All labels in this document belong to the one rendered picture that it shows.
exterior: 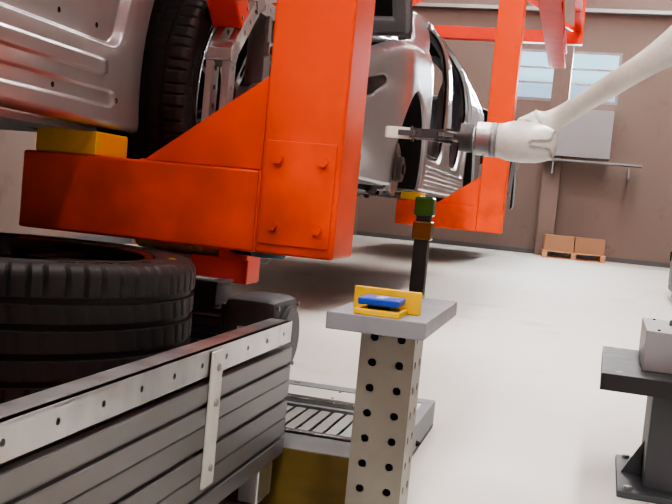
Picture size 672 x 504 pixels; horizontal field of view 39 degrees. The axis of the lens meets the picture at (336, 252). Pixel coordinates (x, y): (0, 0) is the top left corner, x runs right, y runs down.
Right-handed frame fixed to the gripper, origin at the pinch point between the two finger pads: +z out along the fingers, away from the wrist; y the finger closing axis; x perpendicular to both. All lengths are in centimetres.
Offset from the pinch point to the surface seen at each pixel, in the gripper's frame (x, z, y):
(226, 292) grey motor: -43, 27, -47
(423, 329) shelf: -39, -26, -97
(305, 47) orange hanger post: 9, 5, -76
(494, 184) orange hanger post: -2, 2, 344
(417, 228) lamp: -24, -17, -57
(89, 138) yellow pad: -12, 49, -75
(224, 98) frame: 1, 33, -44
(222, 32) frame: 17, 37, -40
